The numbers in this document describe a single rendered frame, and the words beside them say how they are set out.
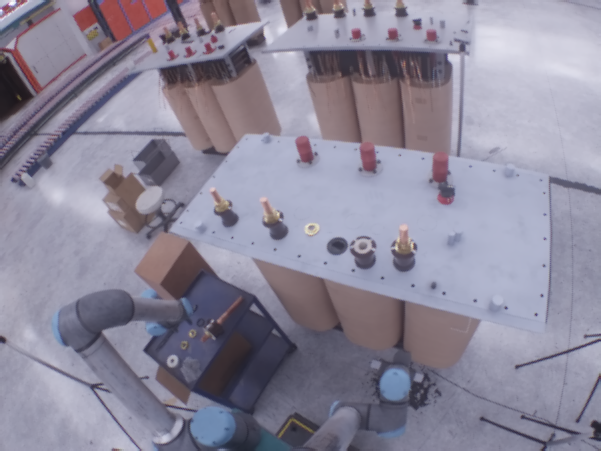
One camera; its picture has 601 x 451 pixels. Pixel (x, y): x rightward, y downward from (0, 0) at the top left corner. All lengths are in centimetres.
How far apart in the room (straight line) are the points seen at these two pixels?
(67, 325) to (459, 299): 124
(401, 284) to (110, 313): 95
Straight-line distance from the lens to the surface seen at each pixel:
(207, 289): 208
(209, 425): 127
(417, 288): 122
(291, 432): 221
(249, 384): 258
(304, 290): 191
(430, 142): 293
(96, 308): 103
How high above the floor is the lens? 244
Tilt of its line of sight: 48 degrees down
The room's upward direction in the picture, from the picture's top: 22 degrees counter-clockwise
